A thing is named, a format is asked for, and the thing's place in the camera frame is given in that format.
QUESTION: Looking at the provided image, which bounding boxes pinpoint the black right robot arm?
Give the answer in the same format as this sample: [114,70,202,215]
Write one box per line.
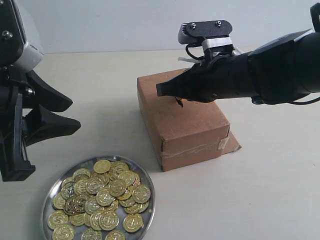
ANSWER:
[156,3,320,106]

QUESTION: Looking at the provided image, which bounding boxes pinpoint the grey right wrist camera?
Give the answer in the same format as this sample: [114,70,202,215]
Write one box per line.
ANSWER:
[178,20,235,61]

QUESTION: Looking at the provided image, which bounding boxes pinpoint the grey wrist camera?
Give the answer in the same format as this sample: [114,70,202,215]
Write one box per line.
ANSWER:
[0,0,45,73]
[178,20,235,61]

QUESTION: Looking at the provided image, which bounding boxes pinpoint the round steel plate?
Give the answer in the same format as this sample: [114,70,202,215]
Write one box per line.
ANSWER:
[39,155,156,240]

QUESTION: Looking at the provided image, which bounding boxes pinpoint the brown cardboard box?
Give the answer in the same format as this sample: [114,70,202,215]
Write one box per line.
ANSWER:
[137,69,242,172]

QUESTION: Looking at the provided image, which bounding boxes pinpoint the gold coin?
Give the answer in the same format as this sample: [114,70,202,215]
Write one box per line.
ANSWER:
[99,211,119,231]
[93,159,111,174]
[96,189,116,207]
[132,184,151,204]
[72,167,91,179]
[86,177,104,195]
[81,228,102,240]
[47,210,69,230]
[52,224,75,240]
[109,179,127,197]
[105,229,126,240]
[123,213,144,233]

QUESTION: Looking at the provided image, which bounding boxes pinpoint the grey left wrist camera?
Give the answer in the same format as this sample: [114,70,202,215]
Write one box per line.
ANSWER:
[0,0,45,73]

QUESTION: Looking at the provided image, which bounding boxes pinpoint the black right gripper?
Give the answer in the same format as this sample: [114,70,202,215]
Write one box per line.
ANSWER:
[156,54,253,103]

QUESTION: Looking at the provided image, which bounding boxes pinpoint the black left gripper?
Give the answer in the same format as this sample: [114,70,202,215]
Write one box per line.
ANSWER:
[0,65,81,182]

